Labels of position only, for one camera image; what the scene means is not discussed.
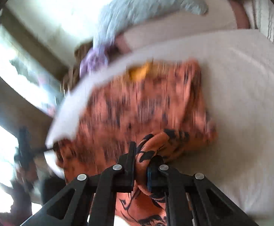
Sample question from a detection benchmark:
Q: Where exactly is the yellow lace-trimmed garment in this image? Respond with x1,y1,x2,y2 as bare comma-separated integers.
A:
124,61,153,82

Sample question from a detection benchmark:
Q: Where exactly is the grey quilted blanket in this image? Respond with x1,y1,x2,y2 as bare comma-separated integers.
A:
93,0,208,48

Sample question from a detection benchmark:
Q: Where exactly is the pink bolster with maroon band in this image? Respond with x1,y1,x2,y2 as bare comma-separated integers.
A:
115,0,250,54

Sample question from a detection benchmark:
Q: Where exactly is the orange black floral garment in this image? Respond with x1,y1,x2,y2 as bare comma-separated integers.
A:
54,60,219,226

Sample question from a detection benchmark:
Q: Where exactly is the purple floral cloth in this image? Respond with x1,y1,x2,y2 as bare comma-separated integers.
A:
79,44,118,78

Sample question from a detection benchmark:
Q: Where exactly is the stained glass window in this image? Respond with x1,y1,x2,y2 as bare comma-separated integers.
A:
0,25,63,187

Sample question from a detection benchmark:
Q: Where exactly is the striped white pillow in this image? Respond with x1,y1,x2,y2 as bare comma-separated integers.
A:
241,0,274,44

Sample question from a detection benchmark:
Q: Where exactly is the brown fleece garment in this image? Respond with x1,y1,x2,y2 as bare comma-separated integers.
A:
60,41,93,95

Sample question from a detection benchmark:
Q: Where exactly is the pink quilted bed mattress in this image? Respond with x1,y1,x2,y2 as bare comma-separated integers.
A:
46,30,274,225

